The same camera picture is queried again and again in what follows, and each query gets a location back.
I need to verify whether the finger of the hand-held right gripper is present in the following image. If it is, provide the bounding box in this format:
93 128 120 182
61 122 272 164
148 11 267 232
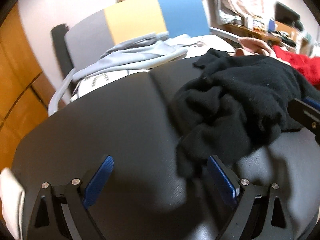
287 96 320 140

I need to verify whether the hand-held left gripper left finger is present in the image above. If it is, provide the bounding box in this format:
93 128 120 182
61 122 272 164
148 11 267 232
26 155 114 240

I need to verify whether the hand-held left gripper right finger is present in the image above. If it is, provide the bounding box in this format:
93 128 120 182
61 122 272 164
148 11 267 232
207 155 294 240

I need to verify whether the black knit sweater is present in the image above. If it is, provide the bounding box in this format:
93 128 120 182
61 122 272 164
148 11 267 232
172 48 318 178

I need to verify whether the red fuzzy sweater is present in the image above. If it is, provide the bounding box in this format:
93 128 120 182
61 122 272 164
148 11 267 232
272 45 320 90

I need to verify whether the pink knit sweater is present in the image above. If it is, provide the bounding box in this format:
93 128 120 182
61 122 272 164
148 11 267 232
235 37 278 57

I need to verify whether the white cloth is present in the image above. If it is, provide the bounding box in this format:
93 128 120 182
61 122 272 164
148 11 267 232
0 167 25 240

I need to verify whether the cluttered wooden desk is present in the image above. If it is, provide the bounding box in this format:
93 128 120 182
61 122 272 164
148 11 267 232
225 22 295 43

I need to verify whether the black monitor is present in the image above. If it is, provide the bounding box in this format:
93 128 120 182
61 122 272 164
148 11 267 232
275 1 303 29

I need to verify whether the white printed shirt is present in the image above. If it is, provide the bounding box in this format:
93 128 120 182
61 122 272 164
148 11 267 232
70 34 235 103

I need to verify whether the wooden cabinet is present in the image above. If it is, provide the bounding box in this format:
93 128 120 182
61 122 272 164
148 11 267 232
0 4 68 170

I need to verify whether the grey yellow blue chair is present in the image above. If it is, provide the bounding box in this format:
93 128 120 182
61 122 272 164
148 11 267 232
51 0 210 85

